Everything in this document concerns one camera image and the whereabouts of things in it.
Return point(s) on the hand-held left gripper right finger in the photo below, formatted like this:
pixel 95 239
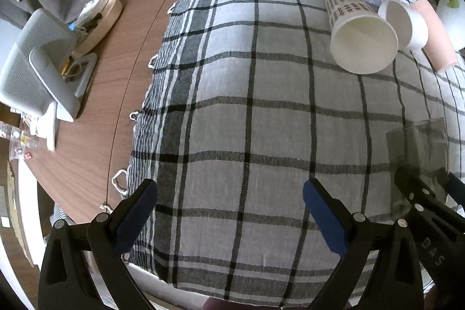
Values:
pixel 323 213

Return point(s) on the white card with green print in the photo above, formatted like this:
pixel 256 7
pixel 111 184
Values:
pixel 452 10

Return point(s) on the grey plaid tablecloth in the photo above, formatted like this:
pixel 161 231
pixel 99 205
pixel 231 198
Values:
pixel 254 106

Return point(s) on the checked print paper cup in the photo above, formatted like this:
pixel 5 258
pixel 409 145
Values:
pixel 359 41

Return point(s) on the small white paper cup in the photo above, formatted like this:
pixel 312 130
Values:
pixel 407 25

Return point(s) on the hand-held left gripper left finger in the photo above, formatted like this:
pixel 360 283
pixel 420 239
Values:
pixel 136 213

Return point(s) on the clear plastic bag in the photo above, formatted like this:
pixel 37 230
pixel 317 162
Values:
pixel 18 144

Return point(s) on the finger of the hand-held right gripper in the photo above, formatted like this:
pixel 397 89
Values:
pixel 414 186
pixel 456 188

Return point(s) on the pink cup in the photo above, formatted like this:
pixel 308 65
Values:
pixel 437 37

